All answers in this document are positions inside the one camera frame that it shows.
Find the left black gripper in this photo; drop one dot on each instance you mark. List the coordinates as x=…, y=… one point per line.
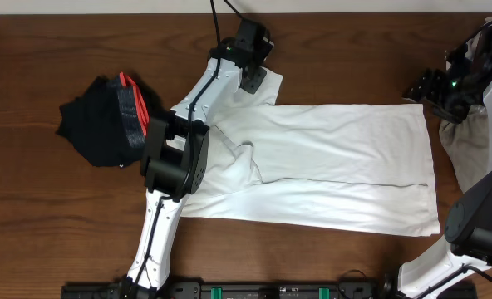
x=257, y=74

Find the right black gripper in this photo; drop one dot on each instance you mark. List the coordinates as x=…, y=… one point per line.
x=425, y=85

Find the white printed t-shirt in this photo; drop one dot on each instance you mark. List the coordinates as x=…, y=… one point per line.
x=365, y=168

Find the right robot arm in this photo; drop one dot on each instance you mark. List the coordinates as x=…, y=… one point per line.
x=466, y=245

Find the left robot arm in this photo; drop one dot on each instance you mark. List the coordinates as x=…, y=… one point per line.
x=176, y=150

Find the khaki beige garment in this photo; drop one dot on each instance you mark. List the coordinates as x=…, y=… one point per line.
x=469, y=144

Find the black shorts with red waistband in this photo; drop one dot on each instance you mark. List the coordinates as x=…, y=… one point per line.
x=107, y=124

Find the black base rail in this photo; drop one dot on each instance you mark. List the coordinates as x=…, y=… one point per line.
x=359, y=289

